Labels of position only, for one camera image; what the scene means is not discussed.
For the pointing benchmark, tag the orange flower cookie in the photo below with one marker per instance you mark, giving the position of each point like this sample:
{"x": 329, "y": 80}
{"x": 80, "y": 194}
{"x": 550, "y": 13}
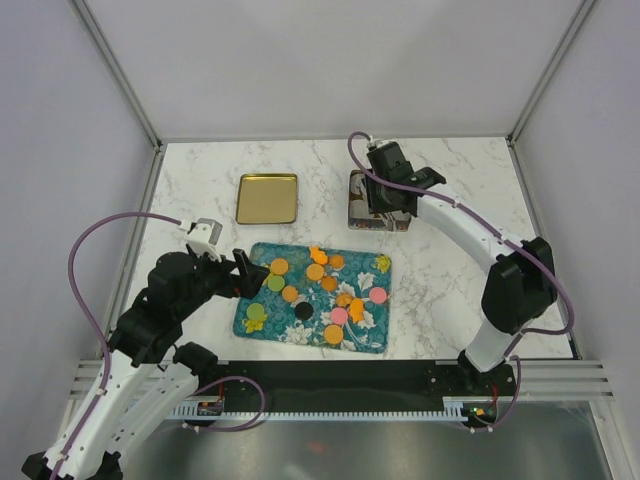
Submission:
{"x": 318, "y": 255}
{"x": 356, "y": 310}

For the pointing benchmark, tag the aluminium frame rail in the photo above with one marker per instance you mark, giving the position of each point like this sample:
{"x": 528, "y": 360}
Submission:
{"x": 544, "y": 380}

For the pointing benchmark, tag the green round cookie upper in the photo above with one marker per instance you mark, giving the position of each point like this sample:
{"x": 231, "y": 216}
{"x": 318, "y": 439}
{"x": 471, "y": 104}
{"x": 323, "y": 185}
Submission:
{"x": 276, "y": 283}

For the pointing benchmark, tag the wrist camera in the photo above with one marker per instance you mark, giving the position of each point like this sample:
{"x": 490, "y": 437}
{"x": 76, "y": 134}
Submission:
{"x": 376, "y": 143}
{"x": 203, "y": 236}

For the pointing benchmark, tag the black mounting base plate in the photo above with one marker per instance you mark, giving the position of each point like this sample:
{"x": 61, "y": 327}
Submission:
{"x": 354, "y": 385}

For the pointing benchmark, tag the gold tin lid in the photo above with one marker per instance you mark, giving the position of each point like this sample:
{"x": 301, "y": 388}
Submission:
{"x": 267, "y": 199}

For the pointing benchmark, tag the green round cookie lower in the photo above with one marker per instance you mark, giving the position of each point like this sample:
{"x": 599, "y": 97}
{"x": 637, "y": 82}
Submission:
{"x": 256, "y": 312}

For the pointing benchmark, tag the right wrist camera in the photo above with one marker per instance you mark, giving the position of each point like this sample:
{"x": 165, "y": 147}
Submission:
{"x": 376, "y": 143}

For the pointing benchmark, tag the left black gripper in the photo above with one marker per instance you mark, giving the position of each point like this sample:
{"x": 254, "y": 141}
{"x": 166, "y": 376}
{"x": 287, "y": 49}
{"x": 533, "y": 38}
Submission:
{"x": 250, "y": 278}

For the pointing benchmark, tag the pink round cookie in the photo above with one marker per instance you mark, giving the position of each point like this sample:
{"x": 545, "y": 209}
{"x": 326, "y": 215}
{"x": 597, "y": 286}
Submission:
{"x": 378, "y": 295}
{"x": 339, "y": 316}

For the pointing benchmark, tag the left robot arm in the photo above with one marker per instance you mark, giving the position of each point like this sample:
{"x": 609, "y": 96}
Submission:
{"x": 111, "y": 423}

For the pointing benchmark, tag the orange round cookie mid right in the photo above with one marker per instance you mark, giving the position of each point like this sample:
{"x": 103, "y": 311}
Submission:
{"x": 343, "y": 299}

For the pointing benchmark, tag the pink round cookie lower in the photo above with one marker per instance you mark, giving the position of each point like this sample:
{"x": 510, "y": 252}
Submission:
{"x": 339, "y": 316}

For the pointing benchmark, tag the pink round cookie right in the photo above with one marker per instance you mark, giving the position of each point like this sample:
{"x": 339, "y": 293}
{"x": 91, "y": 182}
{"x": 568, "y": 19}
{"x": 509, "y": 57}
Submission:
{"x": 378, "y": 295}

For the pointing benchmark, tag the black round cookie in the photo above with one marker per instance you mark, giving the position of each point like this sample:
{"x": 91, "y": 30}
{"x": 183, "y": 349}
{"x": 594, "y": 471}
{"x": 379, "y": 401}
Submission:
{"x": 303, "y": 311}

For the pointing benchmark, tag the orange round cookie bottom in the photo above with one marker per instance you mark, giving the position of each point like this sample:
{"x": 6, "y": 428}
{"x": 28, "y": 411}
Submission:
{"x": 333, "y": 334}

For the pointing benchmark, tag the orange flower cookie top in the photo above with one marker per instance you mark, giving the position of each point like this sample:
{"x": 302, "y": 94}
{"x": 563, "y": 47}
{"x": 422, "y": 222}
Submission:
{"x": 318, "y": 255}

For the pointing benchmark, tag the orange flower cookie lower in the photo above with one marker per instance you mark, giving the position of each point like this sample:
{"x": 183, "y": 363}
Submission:
{"x": 356, "y": 310}

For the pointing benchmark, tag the square cookie tin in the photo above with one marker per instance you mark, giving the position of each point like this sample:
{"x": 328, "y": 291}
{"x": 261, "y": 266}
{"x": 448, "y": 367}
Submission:
{"x": 359, "y": 217}

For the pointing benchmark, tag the teal floral tray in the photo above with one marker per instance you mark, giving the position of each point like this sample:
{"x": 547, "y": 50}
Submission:
{"x": 361, "y": 272}

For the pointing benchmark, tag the white cable duct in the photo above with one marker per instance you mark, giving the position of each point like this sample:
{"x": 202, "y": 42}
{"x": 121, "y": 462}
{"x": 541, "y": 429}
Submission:
{"x": 192, "y": 410}

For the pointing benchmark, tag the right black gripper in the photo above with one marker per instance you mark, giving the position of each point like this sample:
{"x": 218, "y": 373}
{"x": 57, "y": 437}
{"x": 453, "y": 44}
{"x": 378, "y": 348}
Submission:
{"x": 375, "y": 205}

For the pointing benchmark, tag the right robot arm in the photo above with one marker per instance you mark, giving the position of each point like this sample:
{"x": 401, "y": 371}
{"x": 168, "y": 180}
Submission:
{"x": 517, "y": 290}

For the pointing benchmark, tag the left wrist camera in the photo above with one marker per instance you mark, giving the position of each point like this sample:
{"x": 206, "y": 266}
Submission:
{"x": 203, "y": 236}

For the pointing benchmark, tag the green round cookie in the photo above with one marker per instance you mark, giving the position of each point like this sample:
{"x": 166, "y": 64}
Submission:
{"x": 276, "y": 283}
{"x": 256, "y": 312}

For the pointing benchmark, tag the orange round cookie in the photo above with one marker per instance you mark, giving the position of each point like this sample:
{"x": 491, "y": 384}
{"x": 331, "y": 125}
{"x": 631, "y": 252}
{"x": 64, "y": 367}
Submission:
{"x": 279, "y": 266}
{"x": 315, "y": 272}
{"x": 333, "y": 334}
{"x": 290, "y": 294}
{"x": 336, "y": 261}

